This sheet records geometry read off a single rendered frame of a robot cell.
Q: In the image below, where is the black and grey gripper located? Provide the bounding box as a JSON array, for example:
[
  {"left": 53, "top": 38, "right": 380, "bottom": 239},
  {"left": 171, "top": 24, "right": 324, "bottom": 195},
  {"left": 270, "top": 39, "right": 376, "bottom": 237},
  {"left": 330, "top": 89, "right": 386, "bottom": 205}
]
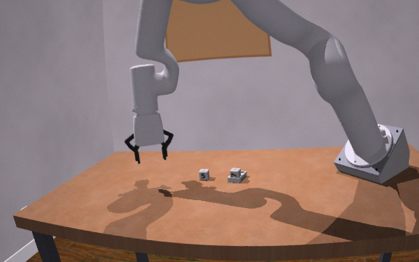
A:
[{"left": 124, "top": 112, "right": 174, "bottom": 164}]

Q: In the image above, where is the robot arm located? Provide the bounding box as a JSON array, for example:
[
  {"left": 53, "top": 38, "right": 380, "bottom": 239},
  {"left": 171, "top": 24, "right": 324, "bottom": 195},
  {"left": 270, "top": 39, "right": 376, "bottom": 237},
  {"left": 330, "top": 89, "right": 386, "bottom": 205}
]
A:
[{"left": 130, "top": 0, "right": 392, "bottom": 167}]

